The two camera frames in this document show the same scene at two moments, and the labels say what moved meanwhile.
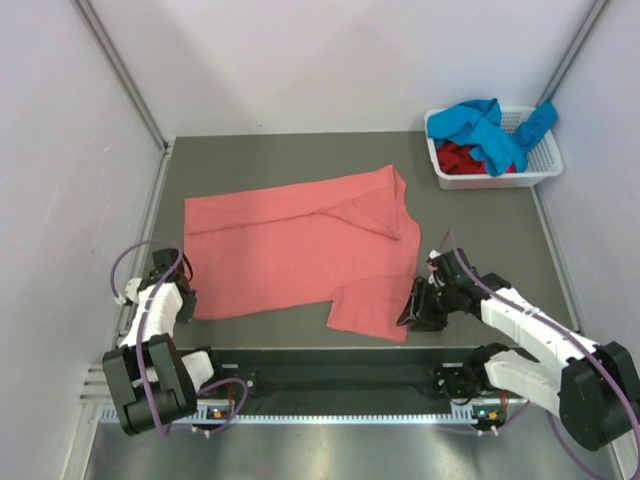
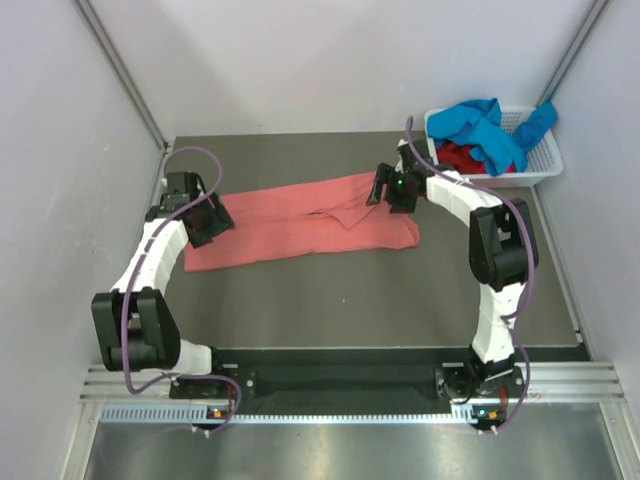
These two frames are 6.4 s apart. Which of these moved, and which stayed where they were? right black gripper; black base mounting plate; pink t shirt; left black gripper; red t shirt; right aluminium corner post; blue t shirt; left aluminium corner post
Moved: pink t shirt; left black gripper; right black gripper
Stayed: blue t shirt; black base mounting plate; red t shirt; right aluminium corner post; left aluminium corner post
